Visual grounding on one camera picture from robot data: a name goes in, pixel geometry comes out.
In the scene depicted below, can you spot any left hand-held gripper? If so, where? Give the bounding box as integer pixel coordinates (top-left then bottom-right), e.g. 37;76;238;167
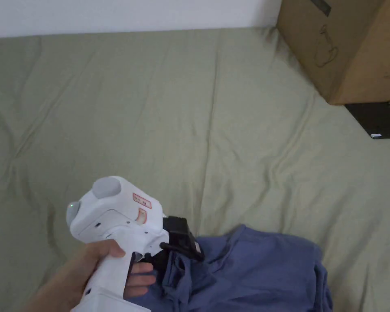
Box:
66;176;205;312

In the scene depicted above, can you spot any dark blue shirt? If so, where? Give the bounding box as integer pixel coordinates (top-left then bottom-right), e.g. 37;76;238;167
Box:
129;223;334;312

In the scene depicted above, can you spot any person's left forearm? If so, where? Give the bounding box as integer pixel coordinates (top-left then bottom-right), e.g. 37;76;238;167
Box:
18;281;76;312

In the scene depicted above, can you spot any person's left hand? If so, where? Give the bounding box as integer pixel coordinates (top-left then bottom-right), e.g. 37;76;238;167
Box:
50;238;157;299

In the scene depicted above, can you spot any bed with pale green sheet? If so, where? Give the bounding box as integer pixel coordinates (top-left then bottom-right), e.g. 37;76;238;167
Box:
0;25;390;312

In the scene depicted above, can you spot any black flat box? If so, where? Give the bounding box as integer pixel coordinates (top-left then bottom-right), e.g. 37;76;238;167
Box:
344;99;390;140

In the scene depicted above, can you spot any brown cardboard carton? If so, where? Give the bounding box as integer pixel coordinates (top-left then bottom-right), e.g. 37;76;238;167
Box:
276;0;390;106

